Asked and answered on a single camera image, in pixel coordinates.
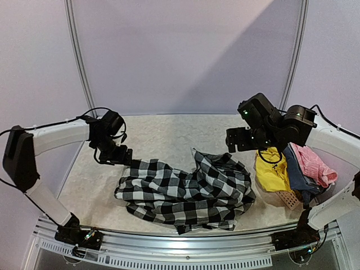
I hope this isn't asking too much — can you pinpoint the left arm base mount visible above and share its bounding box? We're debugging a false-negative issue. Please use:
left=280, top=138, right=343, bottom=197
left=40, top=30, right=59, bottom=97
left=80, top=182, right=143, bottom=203
left=55, top=227, right=104, bottom=250

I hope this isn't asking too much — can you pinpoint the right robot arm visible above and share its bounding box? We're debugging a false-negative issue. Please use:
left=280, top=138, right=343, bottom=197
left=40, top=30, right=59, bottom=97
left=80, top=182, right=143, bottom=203
left=226, top=93, right=359, bottom=245

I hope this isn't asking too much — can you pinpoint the yellow garment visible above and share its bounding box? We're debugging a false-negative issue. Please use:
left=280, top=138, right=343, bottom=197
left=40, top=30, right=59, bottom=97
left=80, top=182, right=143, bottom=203
left=255, top=147, right=292, bottom=192

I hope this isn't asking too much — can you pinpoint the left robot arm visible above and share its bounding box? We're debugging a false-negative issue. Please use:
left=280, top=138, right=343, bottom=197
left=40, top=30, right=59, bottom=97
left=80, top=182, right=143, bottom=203
left=2, top=110, right=132, bottom=244

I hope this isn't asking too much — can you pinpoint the pink laundry basket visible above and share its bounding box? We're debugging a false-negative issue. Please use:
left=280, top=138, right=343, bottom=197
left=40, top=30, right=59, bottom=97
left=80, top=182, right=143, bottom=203
left=275, top=191, right=300, bottom=210

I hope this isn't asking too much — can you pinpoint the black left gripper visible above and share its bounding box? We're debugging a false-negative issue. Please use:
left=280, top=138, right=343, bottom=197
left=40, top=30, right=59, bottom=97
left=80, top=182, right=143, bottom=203
left=93, top=134, right=133, bottom=166

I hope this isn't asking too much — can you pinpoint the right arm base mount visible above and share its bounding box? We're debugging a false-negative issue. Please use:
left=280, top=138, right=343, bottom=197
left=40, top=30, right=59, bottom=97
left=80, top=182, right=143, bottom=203
left=271, top=228, right=320, bottom=251

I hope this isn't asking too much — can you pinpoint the black white checkered shirt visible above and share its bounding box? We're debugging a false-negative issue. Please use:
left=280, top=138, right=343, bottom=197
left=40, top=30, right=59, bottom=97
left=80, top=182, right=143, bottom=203
left=114, top=149, right=256, bottom=235

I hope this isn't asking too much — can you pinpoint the pink garment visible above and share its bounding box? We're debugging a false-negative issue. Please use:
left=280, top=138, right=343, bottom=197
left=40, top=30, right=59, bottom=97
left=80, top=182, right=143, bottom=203
left=290, top=143, right=338, bottom=188

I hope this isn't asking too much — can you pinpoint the navy blue garment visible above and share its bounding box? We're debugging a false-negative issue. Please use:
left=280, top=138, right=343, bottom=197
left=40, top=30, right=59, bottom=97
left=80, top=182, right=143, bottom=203
left=282, top=144, right=325, bottom=209

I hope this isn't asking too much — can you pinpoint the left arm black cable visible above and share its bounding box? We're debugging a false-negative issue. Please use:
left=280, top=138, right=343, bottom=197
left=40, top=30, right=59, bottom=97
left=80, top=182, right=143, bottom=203
left=0, top=106, right=128, bottom=192

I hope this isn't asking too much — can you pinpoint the corner wall post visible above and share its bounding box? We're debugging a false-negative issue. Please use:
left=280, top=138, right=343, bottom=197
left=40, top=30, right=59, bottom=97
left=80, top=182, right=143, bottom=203
left=279, top=0, right=309, bottom=110
left=64, top=0, right=95, bottom=109

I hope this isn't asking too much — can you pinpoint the left corner wall post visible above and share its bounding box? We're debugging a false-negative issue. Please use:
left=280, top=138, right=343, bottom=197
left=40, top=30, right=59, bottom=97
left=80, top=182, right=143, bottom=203
left=64, top=0, right=95, bottom=109

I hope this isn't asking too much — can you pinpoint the right corner wall post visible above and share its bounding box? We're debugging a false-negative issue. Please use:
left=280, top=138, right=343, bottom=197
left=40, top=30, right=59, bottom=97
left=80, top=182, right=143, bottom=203
left=279, top=0, right=309, bottom=110

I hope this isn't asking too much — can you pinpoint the aluminium front rail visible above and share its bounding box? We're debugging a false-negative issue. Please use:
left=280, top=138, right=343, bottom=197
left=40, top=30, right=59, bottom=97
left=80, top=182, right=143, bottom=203
left=25, top=220, right=349, bottom=269

